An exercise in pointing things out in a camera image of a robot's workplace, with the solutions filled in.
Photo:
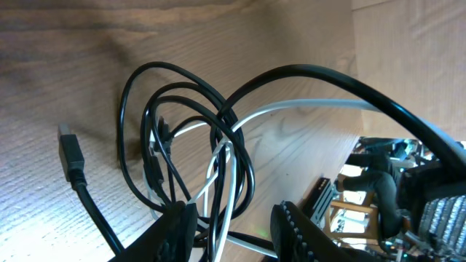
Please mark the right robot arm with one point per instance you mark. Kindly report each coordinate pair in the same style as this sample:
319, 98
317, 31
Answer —
380, 177

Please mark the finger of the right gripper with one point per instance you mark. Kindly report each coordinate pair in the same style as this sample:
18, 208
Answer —
435, 200

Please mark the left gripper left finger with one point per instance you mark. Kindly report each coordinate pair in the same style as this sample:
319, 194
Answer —
169, 239

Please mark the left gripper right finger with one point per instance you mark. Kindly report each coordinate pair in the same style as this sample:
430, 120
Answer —
296, 238

